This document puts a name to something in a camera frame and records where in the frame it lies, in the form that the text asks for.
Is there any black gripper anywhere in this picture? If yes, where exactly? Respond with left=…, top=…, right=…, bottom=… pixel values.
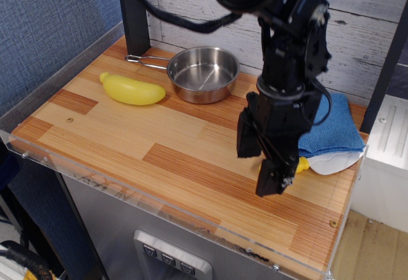
left=237, top=78, right=323, bottom=197

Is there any stainless steel pot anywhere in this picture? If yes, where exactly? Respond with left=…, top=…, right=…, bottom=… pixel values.
left=125, top=47, right=240, bottom=105

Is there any silver button control panel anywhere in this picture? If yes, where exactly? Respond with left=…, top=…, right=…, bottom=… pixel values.
left=133, top=230, right=213, bottom=279

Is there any white side counter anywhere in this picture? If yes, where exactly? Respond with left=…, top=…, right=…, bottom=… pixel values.
left=351, top=95, right=407, bottom=232

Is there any black right vertical post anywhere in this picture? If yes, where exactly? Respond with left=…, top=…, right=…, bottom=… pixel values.
left=360, top=3, right=407, bottom=134

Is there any clear acrylic front guard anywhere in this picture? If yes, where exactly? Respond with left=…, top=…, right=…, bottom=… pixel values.
left=1, top=121, right=360, bottom=279

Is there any yellow handled white toy knife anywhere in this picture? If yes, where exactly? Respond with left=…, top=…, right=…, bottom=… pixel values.
left=258, top=151, right=365, bottom=176

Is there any black left vertical post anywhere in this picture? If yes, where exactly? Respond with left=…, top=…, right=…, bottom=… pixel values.
left=120, top=0, right=150, bottom=55

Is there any yellow plastic banana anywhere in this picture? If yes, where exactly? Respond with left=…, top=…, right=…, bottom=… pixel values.
left=99, top=72, right=166, bottom=106

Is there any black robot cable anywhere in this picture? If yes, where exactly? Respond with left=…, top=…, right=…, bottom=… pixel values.
left=120, top=0, right=243, bottom=35

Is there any black vertical post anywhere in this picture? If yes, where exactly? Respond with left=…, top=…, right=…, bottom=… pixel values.
left=120, top=0, right=150, bottom=55
left=360, top=3, right=407, bottom=134

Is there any yellow black object bottom left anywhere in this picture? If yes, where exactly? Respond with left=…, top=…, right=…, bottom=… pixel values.
left=1, top=246, right=58, bottom=280

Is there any stainless steel cabinet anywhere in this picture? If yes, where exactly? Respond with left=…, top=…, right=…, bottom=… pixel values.
left=60, top=172, right=307, bottom=280

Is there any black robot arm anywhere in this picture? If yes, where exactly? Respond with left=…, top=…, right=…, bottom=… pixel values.
left=217, top=0, right=331, bottom=197

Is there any blue folded cloth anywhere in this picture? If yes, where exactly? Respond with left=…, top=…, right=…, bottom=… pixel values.
left=298, top=93, right=365, bottom=158

